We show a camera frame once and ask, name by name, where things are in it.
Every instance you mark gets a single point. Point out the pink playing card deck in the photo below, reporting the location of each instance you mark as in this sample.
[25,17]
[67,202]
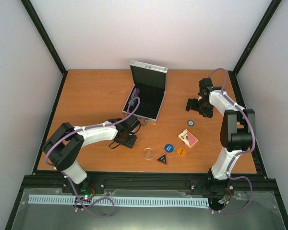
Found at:
[188,138]

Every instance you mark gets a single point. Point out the purple poker chip stack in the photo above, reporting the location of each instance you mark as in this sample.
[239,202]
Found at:
[135,93]

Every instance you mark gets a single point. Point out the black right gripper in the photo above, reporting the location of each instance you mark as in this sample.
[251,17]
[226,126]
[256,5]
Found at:
[208,113]

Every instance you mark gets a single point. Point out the aluminium poker case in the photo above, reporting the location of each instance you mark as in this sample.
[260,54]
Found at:
[151,80]

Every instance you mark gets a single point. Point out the orange round token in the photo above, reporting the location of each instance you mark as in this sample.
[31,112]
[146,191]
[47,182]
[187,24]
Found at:
[181,152]

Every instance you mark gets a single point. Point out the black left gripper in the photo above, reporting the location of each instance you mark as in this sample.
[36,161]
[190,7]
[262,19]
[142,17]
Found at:
[130,144]

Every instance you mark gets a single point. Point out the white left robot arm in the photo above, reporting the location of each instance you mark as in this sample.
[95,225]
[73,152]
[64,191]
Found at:
[62,148]

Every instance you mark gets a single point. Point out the blue white poker chip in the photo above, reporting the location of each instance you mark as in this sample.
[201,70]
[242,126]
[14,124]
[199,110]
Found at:
[190,123]

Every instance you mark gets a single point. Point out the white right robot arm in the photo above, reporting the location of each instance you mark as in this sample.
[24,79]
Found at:
[237,134]

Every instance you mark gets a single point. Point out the white cable duct strip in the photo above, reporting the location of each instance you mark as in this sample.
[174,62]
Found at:
[119,201]

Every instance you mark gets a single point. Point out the clear round disc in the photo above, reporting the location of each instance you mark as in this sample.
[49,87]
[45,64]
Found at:
[148,153]

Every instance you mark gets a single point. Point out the black aluminium frame rail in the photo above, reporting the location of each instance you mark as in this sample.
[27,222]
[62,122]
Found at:
[187,182]

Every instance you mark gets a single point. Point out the black red triangle token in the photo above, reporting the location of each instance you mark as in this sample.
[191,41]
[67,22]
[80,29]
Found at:
[162,159]

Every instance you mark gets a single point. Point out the blue round token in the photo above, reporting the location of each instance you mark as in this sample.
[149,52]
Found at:
[169,148]

